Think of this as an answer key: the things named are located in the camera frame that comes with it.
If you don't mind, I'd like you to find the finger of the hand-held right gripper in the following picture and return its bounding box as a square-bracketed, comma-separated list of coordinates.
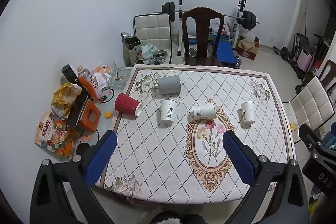
[298, 123, 336, 155]

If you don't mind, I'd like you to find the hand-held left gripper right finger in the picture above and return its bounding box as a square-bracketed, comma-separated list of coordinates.
[223, 130, 309, 224]

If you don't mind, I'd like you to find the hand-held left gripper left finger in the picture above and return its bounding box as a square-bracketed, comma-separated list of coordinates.
[29, 130, 118, 224]

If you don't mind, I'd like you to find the white cup with bird print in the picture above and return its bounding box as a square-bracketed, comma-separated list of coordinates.
[193, 104, 216, 120]

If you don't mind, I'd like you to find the white cup with small print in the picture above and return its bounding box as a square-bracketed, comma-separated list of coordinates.
[241, 101, 256, 125]

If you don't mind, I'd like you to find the red ribbed cup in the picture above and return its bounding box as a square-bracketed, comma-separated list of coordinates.
[114, 93, 143, 117]

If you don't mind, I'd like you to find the white cup with black calligraphy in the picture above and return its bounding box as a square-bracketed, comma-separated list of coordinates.
[160, 99, 177, 124]

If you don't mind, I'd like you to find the grey ribbed cup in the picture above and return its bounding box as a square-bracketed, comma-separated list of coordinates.
[158, 75, 182, 95]

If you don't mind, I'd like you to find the white padded chair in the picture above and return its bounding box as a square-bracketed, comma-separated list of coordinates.
[282, 76, 335, 145]
[133, 14, 174, 65]

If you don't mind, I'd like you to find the orange box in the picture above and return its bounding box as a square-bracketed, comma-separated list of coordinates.
[66, 102, 102, 133]

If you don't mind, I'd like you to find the orange snack bag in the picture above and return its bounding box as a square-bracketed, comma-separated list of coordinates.
[34, 110, 74, 159]

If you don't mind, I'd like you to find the floral quilted tablecloth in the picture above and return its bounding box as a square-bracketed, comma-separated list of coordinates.
[98, 64, 295, 205]

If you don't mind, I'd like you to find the dark wooden chair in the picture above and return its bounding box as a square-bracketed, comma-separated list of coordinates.
[319, 59, 336, 99]
[182, 7, 225, 66]

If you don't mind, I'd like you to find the yellow crumpled bag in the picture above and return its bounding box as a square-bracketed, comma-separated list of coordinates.
[51, 82, 83, 120]

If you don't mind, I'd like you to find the pink suitcase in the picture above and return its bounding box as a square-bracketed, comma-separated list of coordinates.
[295, 49, 314, 74]

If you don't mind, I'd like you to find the glass ashtray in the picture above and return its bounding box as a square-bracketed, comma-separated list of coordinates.
[109, 68, 132, 88]

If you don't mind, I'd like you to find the white and orange plastic bag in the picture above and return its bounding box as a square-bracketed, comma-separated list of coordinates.
[92, 62, 111, 86]

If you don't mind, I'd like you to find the orange drink bottle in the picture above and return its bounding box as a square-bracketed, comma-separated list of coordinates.
[76, 65, 101, 94]

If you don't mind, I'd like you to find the black floor dumbbell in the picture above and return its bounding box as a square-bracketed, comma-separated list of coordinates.
[273, 46, 290, 59]

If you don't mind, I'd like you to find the black bottle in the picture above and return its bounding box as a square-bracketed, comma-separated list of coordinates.
[61, 64, 79, 84]

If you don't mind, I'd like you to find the clear glass tumbler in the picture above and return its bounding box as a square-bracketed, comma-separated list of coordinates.
[106, 60, 119, 75]

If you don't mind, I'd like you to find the black stroller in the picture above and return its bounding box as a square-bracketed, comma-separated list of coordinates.
[287, 32, 326, 81]

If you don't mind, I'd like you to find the cardboard box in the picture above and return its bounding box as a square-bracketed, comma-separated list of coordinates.
[236, 39, 260, 61]

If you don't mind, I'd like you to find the blue weight bench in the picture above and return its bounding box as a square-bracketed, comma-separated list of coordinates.
[188, 35, 238, 67]

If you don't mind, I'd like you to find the black and white carton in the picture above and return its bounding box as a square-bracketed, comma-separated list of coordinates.
[121, 32, 144, 67]

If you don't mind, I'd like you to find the clear plastic bag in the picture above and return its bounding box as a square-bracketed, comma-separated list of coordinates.
[241, 30, 256, 42]

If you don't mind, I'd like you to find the metal bowl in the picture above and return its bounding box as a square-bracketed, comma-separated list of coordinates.
[149, 50, 169, 64]

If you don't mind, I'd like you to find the pale green plastic bag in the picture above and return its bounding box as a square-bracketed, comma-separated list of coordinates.
[141, 43, 158, 59]

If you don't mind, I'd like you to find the white and red bag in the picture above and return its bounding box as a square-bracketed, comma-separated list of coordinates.
[209, 18, 232, 38]

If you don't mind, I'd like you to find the black barbell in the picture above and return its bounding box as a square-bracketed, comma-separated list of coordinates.
[154, 2, 260, 30]

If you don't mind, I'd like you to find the white squat rack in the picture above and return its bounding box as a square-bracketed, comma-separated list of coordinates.
[176, 0, 247, 56]

